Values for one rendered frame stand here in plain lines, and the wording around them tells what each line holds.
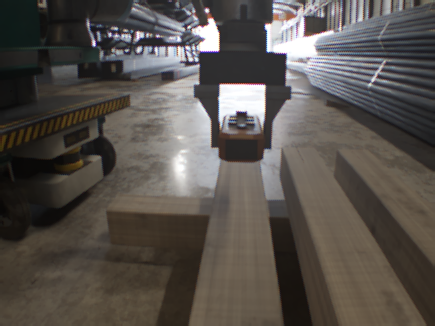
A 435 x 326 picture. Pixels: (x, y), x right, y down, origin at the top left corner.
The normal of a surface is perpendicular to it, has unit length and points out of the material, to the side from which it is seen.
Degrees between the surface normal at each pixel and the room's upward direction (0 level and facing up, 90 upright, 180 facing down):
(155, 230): 90
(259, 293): 0
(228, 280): 0
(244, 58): 90
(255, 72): 90
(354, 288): 0
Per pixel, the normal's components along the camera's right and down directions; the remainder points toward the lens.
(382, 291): 0.00, -0.95
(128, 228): -0.07, 0.32
